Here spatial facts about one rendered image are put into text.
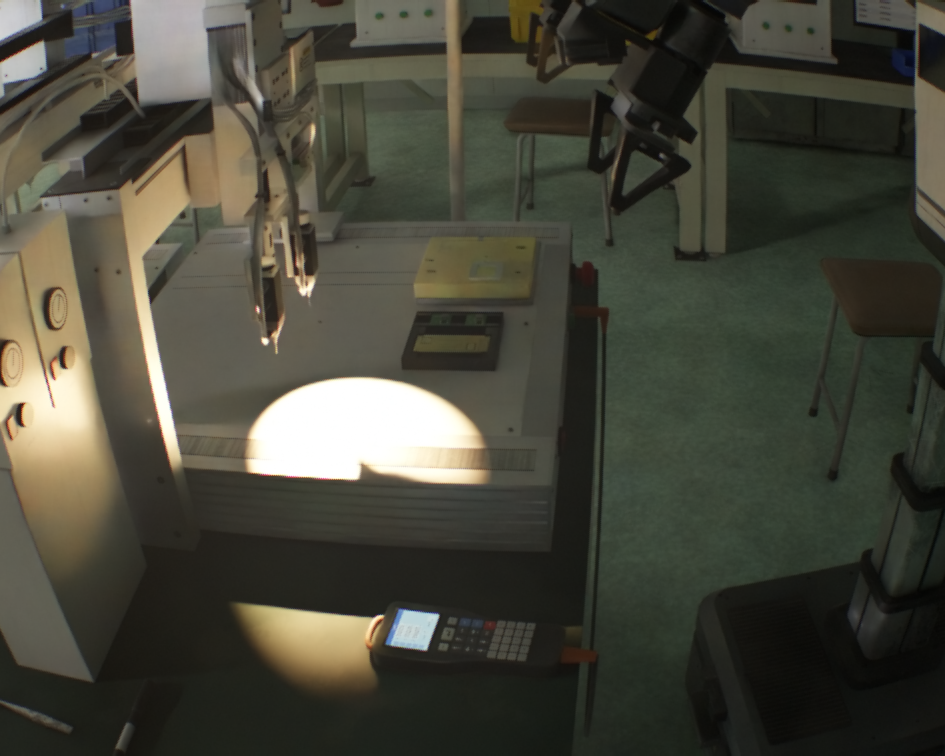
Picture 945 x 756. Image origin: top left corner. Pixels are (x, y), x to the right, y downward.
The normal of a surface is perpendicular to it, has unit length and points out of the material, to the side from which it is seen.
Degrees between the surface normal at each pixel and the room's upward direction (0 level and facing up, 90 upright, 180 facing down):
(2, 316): 90
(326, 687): 0
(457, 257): 0
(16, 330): 90
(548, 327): 0
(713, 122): 90
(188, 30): 90
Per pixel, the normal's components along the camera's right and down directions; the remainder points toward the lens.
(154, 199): 0.99, 0.02
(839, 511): -0.05, -0.87
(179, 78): -0.11, 0.50
